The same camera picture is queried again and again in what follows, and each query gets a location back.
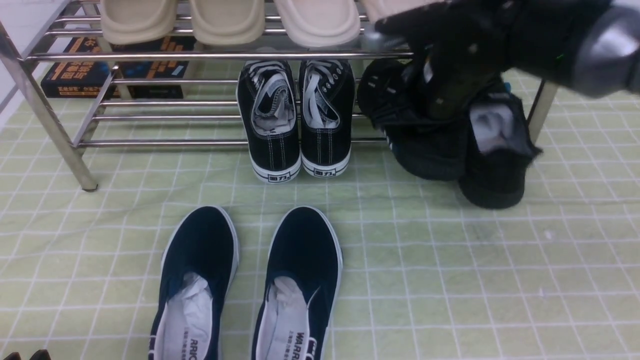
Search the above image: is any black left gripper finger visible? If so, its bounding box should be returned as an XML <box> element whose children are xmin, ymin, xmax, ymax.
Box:
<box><xmin>29</xmin><ymin>350</ymin><xmax>51</xmax><ymax>360</ymax></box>
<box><xmin>3</xmin><ymin>353</ymin><xmax>22</xmax><ymax>360</ymax></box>

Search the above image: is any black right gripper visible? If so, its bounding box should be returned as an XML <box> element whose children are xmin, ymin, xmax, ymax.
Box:
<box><xmin>375</xmin><ymin>0</ymin><xmax>611</xmax><ymax>120</ymax></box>

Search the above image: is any black knit sneaker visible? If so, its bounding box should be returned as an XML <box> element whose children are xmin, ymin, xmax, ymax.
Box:
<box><xmin>458</xmin><ymin>79</ymin><xmax>542</xmax><ymax>210</ymax></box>
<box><xmin>356</xmin><ymin>58</ymin><xmax>470</xmax><ymax>182</ymax></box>

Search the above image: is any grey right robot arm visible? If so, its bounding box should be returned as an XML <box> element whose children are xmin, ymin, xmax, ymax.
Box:
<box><xmin>365</xmin><ymin>0</ymin><xmax>640</xmax><ymax>120</ymax></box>

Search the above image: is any stainless steel shoe rack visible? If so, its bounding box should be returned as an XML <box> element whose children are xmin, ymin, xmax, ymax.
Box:
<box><xmin>0</xmin><ymin>0</ymin><xmax>559</xmax><ymax>192</ymax></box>

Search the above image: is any beige slipper far right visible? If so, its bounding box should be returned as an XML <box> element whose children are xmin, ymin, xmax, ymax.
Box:
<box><xmin>359</xmin><ymin>0</ymin><xmax>441</xmax><ymax>23</ymax></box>

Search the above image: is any beige slipper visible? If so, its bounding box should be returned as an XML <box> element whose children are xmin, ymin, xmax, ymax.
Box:
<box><xmin>274</xmin><ymin>0</ymin><xmax>361</xmax><ymax>48</ymax></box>
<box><xmin>359</xmin><ymin>0</ymin><xmax>441</xmax><ymax>23</ymax></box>
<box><xmin>100</xmin><ymin>0</ymin><xmax>179</xmax><ymax>45</ymax></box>
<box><xmin>189</xmin><ymin>0</ymin><xmax>266</xmax><ymax>46</ymax></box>

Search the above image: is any black canvas sneaker right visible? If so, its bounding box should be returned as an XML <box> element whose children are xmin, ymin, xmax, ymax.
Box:
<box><xmin>298</xmin><ymin>59</ymin><xmax>356</xmax><ymax>179</ymax></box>

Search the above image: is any black canvas sneaker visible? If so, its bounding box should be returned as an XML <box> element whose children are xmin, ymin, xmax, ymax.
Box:
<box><xmin>235</xmin><ymin>60</ymin><xmax>302</xmax><ymax>183</ymax></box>
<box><xmin>298</xmin><ymin>59</ymin><xmax>356</xmax><ymax>179</ymax></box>

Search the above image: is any green checkered table cloth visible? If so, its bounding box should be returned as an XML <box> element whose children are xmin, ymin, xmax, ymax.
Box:
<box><xmin>0</xmin><ymin>90</ymin><xmax>640</xmax><ymax>360</ymax></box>

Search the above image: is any navy slip-on shoe left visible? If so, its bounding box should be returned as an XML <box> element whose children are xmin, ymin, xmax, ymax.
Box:
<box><xmin>147</xmin><ymin>206</ymin><xmax>240</xmax><ymax>360</ymax></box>

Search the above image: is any navy slip-on shoe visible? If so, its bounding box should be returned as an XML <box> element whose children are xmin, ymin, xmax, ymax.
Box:
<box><xmin>251</xmin><ymin>206</ymin><xmax>343</xmax><ymax>360</ymax></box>
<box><xmin>147</xmin><ymin>206</ymin><xmax>240</xmax><ymax>360</ymax></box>

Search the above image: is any black canvas sneaker left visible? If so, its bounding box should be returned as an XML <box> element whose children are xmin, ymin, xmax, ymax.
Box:
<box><xmin>235</xmin><ymin>60</ymin><xmax>302</xmax><ymax>183</ymax></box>

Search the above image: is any navy slip-on shoe right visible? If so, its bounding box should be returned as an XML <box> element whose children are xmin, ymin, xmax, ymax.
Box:
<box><xmin>251</xmin><ymin>206</ymin><xmax>343</xmax><ymax>360</ymax></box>

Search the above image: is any black orange cardboard box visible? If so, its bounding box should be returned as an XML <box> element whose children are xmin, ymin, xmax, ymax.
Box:
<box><xmin>40</xmin><ymin>36</ymin><xmax>202</xmax><ymax>100</ymax></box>

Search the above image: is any beige slipper far left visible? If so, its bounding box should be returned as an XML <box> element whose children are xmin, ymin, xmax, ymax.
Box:
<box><xmin>100</xmin><ymin>0</ymin><xmax>179</xmax><ymax>45</ymax></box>

